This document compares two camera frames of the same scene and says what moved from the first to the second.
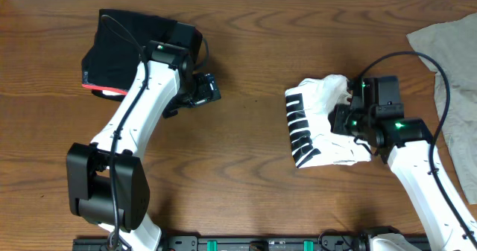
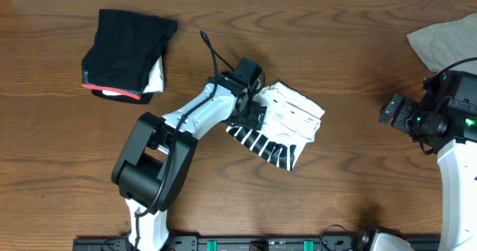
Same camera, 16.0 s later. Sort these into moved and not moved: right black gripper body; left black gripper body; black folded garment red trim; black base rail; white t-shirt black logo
Moved: right black gripper body; left black gripper body; white t-shirt black logo
Not moved: black folded garment red trim; black base rail
